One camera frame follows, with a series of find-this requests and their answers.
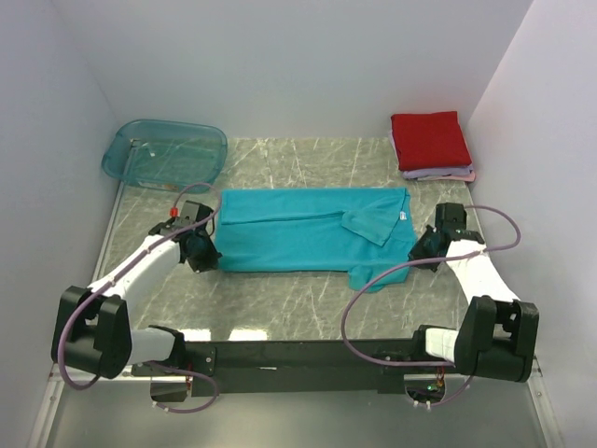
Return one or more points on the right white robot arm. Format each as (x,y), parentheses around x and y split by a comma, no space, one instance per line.
(497,337)

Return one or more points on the teal t-shirt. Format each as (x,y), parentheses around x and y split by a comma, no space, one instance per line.
(366,233)

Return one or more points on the folded lavender t-shirt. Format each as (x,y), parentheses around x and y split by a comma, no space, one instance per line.
(422,173)

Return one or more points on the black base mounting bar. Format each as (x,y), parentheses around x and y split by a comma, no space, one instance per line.
(307,366)

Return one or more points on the aluminium rail frame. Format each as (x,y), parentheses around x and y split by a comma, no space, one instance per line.
(485,413)

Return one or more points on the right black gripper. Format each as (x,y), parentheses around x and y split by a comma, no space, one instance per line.
(417,251)

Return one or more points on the folded red t-shirt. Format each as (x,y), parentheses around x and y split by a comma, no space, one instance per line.
(445,121)

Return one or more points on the folded pink t-shirt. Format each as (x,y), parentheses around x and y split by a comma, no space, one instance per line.
(468,178)

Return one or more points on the teal transparent plastic basin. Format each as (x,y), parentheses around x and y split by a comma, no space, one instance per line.
(166,155)

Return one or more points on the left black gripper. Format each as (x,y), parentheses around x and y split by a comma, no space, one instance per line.
(210,261)

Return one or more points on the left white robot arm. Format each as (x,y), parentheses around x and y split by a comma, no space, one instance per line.
(93,331)

